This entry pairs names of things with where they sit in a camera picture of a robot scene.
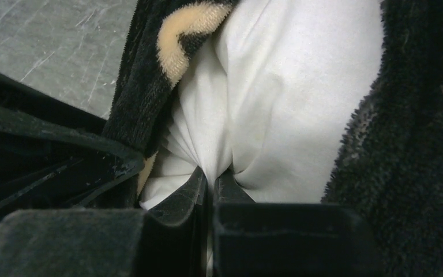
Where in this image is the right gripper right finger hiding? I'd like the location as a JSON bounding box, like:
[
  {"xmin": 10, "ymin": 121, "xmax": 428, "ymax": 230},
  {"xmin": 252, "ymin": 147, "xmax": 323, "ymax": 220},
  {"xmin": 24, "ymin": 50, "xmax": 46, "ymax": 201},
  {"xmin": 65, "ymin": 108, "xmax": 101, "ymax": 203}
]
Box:
[{"xmin": 212, "ymin": 171, "xmax": 384, "ymax": 276}]

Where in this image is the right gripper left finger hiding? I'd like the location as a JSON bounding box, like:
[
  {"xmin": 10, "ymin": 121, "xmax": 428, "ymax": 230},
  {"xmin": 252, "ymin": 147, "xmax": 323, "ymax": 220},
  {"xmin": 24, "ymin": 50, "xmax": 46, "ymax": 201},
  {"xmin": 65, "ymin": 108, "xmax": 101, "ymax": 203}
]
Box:
[{"xmin": 0, "ymin": 169, "xmax": 208, "ymax": 276}]

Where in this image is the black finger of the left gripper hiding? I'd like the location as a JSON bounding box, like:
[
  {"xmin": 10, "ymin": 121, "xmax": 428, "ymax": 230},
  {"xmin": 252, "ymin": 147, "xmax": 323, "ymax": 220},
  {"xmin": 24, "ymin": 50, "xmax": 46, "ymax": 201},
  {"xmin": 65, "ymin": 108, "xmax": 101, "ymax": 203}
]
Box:
[{"xmin": 0, "ymin": 73, "xmax": 144, "ymax": 221}]

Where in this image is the white pillow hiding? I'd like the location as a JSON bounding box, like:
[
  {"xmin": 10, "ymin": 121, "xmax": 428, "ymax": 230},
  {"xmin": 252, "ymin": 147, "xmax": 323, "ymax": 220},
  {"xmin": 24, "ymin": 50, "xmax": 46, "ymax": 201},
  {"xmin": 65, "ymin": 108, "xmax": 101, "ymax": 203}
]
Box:
[{"xmin": 140, "ymin": 0, "xmax": 383, "ymax": 209}]

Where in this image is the black pillowcase with beige flowers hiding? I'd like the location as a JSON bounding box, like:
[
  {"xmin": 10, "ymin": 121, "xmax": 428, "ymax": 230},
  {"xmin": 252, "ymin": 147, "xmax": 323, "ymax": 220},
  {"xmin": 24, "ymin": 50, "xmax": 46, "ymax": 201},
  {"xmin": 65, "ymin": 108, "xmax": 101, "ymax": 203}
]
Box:
[{"xmin": 103, "ymin": 1, "xmax": 443, "ymax": 276}]

